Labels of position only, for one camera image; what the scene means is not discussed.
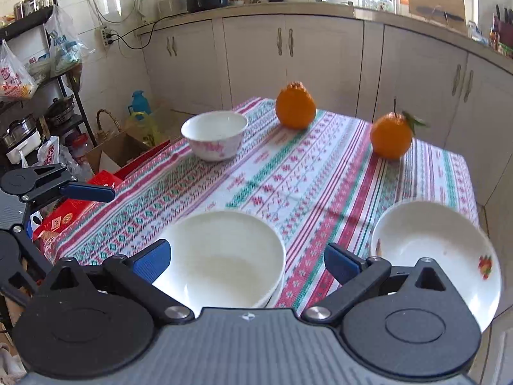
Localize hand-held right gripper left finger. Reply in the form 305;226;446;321
38;238;195;325

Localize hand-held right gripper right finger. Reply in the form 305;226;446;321
300;243;447;323

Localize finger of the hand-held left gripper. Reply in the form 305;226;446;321
20;164;115;204
0;225;55;306

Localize white pink-floral bowl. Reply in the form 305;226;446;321
256;270;286;309
154;210;287;309
181;111;248;162

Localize small white fruit-print plate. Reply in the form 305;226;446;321
369;201;502;331

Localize flat red box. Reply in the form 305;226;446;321
86;170;125;193

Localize red cardboard box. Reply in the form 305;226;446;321
32;198;103;251

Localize open brown cardboard box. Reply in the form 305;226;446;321
85;130;152;174

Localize wicker basket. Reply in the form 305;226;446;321
95;109;123;142

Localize yellow plastic bag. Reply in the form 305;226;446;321
125;111;162;146

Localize dark cooking pot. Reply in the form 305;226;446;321
44;96;77;128

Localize black metal shelf rack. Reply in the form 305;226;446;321
0;6;97;165

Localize blue thermos jug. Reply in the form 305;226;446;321
128;90;152;120

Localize red green patterned tablecloth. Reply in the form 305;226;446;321
52;97;479;317

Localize white red plastic bag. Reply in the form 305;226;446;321
0;40;38;102

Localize orange with stem and leaf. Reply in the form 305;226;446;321
369;98;427;160

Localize white blue plastic bag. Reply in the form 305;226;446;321
44;5;96;78

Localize bumpy orange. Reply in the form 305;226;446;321
275;81;317;130

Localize white electric kettle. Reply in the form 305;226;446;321
138;0;159;23

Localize steel canisters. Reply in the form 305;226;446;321
14;0;52;20

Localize white countertop appliance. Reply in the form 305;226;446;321
158;0;189;19

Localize white double-door kitchen cabinet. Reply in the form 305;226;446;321
373;24;513;209
222;14;365;119

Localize beige kitchen countertop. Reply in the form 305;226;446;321
138;1;513;76

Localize knife block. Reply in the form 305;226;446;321
493;4;513;47

